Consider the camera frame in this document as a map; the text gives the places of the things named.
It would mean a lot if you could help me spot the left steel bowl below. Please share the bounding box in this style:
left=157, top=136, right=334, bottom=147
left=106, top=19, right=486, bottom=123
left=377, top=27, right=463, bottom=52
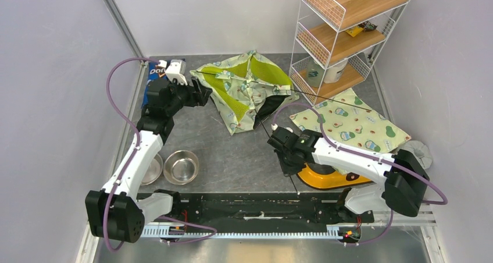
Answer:
left=141, top=154, right=163, bottom=186

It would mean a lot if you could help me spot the green avocado pet tent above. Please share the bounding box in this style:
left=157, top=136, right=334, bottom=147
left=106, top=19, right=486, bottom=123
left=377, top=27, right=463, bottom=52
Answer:
left=190, top=50, right=299, bottom=135

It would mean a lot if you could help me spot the steel bowl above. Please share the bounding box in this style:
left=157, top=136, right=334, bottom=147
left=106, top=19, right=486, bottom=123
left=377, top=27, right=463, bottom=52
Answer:
left=163, top=150, right=199, bottom=186
left=141, top=154, right=163, bottom=186

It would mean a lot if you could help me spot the green glass jar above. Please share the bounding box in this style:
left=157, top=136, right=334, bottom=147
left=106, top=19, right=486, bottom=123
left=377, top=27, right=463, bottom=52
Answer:
left=305, top=58, right=325, bottom=88

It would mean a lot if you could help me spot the orange pet bowl stand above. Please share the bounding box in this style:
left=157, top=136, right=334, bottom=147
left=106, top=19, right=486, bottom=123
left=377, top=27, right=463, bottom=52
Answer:
left=296, top=164, right=372, bottom=190

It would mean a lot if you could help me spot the green avocado print mat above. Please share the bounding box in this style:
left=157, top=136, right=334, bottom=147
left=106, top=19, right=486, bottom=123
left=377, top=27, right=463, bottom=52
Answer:
left=290, top=88, right=411, bottom=153

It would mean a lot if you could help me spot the dark snack packet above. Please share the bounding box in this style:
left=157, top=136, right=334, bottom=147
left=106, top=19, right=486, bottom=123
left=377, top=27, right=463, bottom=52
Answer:
left=358, top=21, right=378, bottom=32

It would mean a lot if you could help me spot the right steel bowl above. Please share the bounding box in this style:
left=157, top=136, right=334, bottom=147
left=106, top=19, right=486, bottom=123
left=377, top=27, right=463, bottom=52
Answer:
left=163, top=150, right=199, bottom=186

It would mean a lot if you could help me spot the white wire wooden shelf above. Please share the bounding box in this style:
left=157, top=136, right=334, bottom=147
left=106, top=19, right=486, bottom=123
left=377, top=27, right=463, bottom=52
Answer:
left=288, top=0, right=411, bottom=104

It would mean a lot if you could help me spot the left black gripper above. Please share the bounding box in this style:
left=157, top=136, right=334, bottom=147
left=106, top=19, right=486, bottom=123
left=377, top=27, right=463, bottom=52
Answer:
left=165, top=76, right=212, bottom=116

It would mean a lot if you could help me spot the grey wrapped roll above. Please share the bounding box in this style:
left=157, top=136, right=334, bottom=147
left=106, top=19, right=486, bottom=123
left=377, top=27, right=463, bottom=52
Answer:
left=398, top=140, right=433, bottom=169

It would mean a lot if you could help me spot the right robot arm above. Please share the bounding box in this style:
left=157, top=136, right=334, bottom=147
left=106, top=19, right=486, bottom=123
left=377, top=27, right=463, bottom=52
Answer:
left=267, top=125, right=429, bottom=222

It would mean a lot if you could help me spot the yellow snack packet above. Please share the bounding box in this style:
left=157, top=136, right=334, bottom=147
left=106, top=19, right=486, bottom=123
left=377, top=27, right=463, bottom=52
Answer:
left=345, top=25, right=364, bottom=37

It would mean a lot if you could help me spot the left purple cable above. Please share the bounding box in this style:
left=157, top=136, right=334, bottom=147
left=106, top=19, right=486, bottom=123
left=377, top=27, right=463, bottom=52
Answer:
left=102, top=56, right=161, bottom=253

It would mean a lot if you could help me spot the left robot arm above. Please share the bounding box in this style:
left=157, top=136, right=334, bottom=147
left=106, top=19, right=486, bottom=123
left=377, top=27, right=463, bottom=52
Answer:
left=85, top=78, right=212, bottom=243

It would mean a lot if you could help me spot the white paper roll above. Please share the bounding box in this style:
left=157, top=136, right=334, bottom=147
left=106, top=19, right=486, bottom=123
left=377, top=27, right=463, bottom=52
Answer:
left=323, top=59, right=348, bottom=84

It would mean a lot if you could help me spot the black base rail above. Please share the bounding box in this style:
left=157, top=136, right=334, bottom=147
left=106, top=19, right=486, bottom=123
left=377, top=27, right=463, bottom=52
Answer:
left=142, top=191, right=378, bottom=240

